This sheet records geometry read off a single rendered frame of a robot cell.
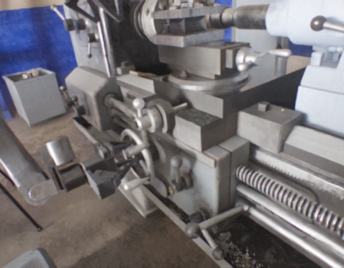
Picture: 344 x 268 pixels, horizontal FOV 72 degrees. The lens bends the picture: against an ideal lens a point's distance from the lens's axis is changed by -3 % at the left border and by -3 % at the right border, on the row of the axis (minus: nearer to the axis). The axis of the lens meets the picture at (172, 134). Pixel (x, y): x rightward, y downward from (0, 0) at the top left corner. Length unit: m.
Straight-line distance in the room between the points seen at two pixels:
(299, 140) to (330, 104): 0.11
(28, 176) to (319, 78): 0.72
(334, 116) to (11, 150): 0.75
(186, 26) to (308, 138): 0.46
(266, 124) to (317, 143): 0.12
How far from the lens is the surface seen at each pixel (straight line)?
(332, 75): 0.69
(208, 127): 0.62
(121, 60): 1.33
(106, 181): 0.56
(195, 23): 0.81
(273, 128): 0.64
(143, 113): 0.69
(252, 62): 0.66
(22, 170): 0.62
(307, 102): 0.71
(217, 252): 0.71
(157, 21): 1.19
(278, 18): 0.82
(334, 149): 0.64
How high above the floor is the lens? 1.14
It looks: 28 degrees down
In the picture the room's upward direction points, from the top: 6 degrees counter-clockwise
